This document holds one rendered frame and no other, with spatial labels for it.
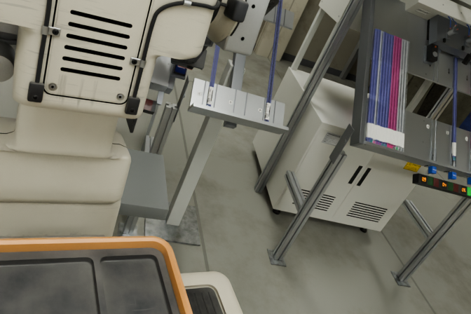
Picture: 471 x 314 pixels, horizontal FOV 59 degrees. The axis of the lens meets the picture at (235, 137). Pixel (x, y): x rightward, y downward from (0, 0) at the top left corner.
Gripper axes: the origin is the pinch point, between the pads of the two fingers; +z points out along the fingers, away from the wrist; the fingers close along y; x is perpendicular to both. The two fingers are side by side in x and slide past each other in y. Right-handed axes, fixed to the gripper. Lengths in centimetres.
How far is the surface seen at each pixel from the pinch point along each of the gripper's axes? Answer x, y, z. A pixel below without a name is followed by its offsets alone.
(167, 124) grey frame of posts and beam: 16.4, -1.7, 18.1
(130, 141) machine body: 18, 6, 60
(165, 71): 1.2, 4.3, 7.4
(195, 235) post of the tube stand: 53, -31, 61
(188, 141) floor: 0, -32, 119
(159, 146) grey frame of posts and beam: 23.5, -1.6, 24.9
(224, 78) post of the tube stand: -4.2, -18.1, 12.6
